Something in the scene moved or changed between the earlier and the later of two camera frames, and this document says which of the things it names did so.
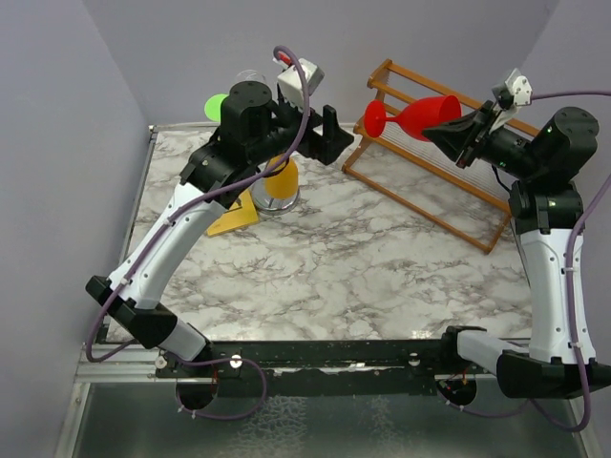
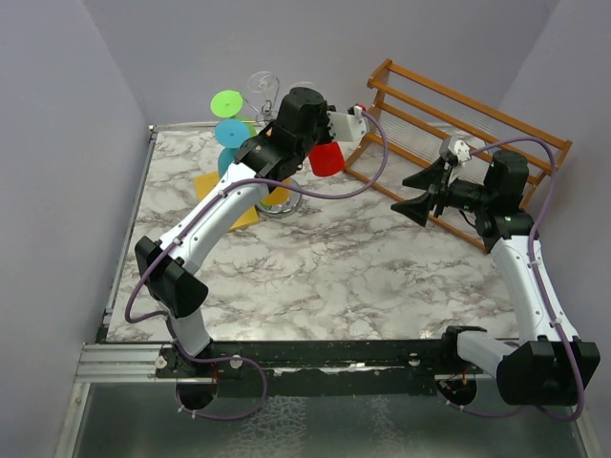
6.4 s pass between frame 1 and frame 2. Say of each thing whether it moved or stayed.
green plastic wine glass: moved
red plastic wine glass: moved
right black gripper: moved
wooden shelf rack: stayed
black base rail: stayed
